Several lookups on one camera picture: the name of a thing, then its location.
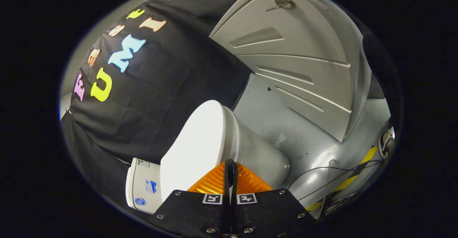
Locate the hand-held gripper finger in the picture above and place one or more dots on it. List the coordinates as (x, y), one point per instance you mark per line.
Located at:
(227, 180)
(234, 180)

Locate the white toilet bowl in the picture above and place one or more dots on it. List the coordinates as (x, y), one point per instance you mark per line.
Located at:
(257, 152)

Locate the black backdrop cloth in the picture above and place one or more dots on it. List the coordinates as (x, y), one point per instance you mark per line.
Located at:
(150, 105)

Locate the grey metal cabinet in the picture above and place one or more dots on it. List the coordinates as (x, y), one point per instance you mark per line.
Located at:
(286, 69)

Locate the yellow black floor tape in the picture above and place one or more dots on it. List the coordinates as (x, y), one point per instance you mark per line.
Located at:
(368, 155)

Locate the black white shoe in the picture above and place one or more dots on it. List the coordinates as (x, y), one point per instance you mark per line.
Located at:
(386, 145)

